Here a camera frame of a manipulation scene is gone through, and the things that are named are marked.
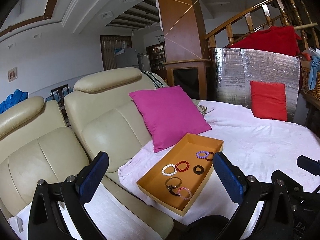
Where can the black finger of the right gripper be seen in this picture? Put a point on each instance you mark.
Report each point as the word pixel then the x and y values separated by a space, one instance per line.
pixel 309 165

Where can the orange cardboard tray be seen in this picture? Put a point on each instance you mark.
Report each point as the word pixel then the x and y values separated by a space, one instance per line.
pixel 179 177

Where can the red pillow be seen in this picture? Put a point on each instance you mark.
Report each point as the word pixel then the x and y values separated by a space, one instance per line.
pixel 268 100

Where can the magenta pillow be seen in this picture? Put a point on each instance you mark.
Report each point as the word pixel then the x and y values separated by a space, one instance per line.
pixel 169 114

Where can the wooden pillar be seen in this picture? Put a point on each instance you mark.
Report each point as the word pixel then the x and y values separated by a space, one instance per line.
pixel 184 30

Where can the blue cloth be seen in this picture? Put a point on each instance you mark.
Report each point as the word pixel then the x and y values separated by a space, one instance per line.
pixel 314 69

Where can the wooden cabinet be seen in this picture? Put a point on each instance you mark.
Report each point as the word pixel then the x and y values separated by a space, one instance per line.
pixel 196 77

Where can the red cloth on railing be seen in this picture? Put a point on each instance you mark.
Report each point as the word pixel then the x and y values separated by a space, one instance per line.
pixel 282 40

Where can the wooden stair railing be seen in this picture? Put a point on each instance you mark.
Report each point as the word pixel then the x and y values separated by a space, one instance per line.
pixel 262 16

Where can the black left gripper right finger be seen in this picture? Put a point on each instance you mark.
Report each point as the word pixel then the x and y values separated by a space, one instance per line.
pixel 288 211

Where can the grey refrigerator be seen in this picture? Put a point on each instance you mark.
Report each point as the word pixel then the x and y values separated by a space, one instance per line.
pixel 130 58

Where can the silver foil insulation panel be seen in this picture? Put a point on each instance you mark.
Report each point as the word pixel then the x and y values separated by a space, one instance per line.
pixel 235 68

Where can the beige leather sofa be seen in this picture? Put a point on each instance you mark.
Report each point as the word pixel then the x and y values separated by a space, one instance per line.
pixel 37 143

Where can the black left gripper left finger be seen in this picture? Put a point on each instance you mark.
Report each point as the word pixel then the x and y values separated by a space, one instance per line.
pixel 46 220

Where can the wicker basket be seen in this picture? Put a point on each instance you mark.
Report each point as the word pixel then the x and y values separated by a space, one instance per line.
pixel 305 87

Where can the patterned cloth scrap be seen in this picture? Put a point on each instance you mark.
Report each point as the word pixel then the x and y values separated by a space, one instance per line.
pixel 202 109

